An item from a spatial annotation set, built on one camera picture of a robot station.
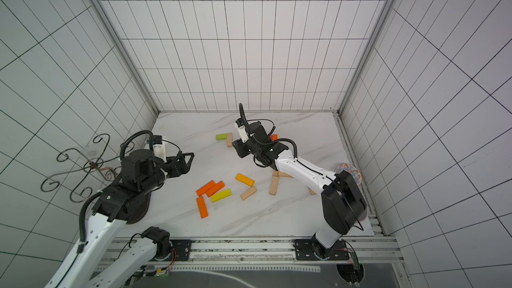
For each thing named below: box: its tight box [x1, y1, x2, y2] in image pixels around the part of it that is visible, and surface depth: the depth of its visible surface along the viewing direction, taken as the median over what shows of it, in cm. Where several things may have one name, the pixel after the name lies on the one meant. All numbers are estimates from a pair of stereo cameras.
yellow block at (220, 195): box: [210, 188, 232, 203], surface depth 88 cm
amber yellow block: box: [235, 173, 255, 188], surface depth 94 cm
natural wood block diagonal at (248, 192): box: [240, 186, 258, 201], surface depth 89 cm
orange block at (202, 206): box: [196, 196, 209, 219], surface depth 85 cm
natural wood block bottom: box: [269, 175, 279, 196], surface depth 92 cm
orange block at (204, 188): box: [196, 180, 216, 198], surface depth 91 cm
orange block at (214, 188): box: [205, 180, 226, 198], surface depth 90 cm
